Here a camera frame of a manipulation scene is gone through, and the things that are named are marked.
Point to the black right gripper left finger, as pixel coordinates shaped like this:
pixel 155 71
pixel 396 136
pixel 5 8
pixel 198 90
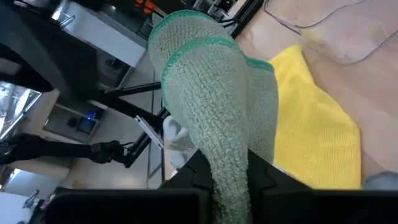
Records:
pixel 155 205

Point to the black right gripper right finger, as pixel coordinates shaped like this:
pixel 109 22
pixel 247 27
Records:
pixel 295 205

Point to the yellow microfiber towel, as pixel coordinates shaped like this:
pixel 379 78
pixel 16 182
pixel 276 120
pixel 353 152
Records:
pixel 311 130

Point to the light blue microfiber towel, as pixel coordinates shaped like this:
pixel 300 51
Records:
pixel 382 182

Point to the pale green teal-edged towel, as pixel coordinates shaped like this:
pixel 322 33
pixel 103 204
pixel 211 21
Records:
pixel 211 93

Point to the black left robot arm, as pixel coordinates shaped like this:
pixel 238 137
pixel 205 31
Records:
pixel 62 151

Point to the white cabinet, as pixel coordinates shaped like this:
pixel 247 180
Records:
pixel 102 37

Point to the clear plastic bin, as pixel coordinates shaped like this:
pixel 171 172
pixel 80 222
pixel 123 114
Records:
pixel 342 28

